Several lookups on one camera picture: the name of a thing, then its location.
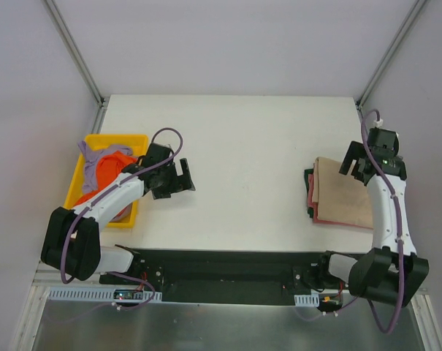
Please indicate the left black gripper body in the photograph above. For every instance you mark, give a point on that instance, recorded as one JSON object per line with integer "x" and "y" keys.
{"x": 174, "y": 179}

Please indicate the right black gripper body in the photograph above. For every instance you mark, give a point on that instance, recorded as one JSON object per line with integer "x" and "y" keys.
{"x": 357, "y": 165}

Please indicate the beige t shirt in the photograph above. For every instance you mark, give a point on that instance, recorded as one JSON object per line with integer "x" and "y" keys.
{"x": 340, "y": 198}

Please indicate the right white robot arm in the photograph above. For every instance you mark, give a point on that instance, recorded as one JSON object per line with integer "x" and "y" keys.
{"x": 391, "y": 272}

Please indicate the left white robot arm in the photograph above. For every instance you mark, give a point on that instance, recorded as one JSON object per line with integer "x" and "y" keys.
{"x": 72, "y": 241}

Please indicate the dark green folded shirt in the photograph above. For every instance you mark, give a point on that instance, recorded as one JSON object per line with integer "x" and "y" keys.
{"x": 308, "y": 177}

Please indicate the folded red t shirt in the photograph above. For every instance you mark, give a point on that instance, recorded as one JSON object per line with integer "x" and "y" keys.
{"x": 316, "y": 220}

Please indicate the lilac t shirt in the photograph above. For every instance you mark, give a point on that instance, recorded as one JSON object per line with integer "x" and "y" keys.
{"x": 91, "y": 159}

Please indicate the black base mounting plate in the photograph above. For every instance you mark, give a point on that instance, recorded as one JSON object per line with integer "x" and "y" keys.
{"x": 235, "y": 277}

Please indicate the left aluminium frame post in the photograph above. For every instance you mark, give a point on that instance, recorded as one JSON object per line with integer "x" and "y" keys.
{"x": 73, "y": 50}

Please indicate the aluminium frame post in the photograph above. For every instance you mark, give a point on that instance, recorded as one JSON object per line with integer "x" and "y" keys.
{"x": 401, "y": 35}
{"x": 73, "y": 50}

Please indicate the left white cable duct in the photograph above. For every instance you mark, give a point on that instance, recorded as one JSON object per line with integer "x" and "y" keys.
{"x": 84, "y": 294}

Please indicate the white cable duct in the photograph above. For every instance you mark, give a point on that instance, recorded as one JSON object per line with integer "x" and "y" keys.
{"x": 311, "y": 300}
{"x": 84, "y": 294}

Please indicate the right aluminium frame post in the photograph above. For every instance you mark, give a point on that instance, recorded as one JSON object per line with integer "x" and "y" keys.
{"x": 401, "y": 35}

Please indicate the right white cable duct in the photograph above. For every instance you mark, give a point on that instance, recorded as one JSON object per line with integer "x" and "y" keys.
{"x": 311, "y": 300}

